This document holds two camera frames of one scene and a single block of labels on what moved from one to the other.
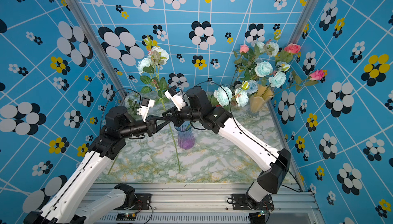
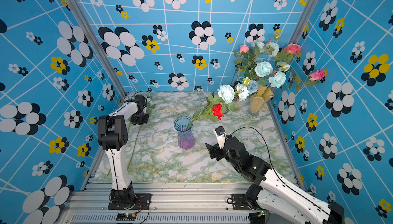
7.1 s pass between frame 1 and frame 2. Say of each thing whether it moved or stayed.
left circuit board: stayed
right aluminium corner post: stayed
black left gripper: moved
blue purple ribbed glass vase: stayed
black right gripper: moved
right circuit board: stayed
